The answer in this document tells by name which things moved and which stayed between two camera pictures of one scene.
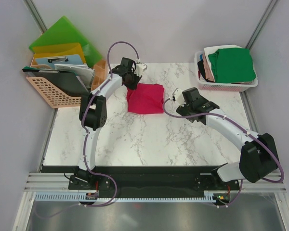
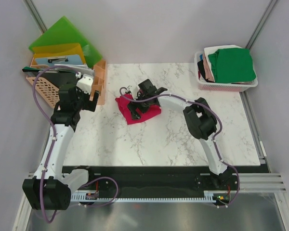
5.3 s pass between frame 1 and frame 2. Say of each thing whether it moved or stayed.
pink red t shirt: moved
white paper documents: stayed
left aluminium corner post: stayed
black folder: stayed
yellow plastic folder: stayed
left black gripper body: moved
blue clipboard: stayed
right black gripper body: moved
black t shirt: stayed
